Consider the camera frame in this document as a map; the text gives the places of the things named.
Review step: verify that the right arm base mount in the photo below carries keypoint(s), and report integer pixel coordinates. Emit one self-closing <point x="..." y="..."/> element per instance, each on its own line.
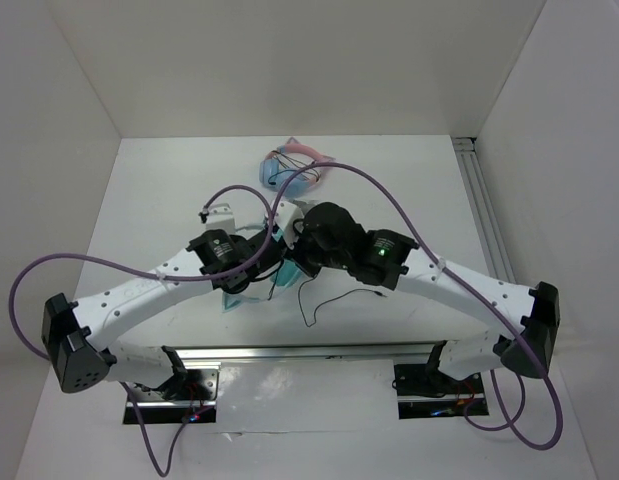
<point x="418" y="397"/>

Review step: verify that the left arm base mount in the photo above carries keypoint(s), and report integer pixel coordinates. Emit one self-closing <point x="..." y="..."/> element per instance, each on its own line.
<point x="194" y="403"/>

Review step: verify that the aluminium side rail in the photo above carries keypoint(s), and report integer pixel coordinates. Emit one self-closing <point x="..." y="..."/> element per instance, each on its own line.
<point x="491" y="238"/>

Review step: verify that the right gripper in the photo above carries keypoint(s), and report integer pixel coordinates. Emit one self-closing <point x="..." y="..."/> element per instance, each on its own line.
<point x="296" y="258"/>

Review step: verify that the pink blue cat-ear headphones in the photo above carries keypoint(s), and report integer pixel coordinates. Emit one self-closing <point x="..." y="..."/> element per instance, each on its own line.
<point x="293" y="161"/>

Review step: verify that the grey white headphones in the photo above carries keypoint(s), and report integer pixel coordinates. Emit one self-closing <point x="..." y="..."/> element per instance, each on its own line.
<point x="303" y="206"/>

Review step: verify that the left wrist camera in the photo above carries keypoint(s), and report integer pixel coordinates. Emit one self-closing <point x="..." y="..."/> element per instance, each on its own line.
<point x="218" y="216"/>

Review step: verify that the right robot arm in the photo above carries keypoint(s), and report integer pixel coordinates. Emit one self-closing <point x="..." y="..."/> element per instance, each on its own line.
<point x="522" y="322"/>

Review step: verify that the aluminium front rail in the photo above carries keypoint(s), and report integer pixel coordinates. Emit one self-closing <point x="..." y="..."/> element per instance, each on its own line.
<point x="361" y="351"/>

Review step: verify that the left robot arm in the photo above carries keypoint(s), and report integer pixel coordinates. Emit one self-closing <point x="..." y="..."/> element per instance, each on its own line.
<point x="83" y="337"/>

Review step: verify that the teal cat-ear headphones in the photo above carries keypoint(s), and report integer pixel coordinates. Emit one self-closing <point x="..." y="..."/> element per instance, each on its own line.
<point x="274" y="285"/>

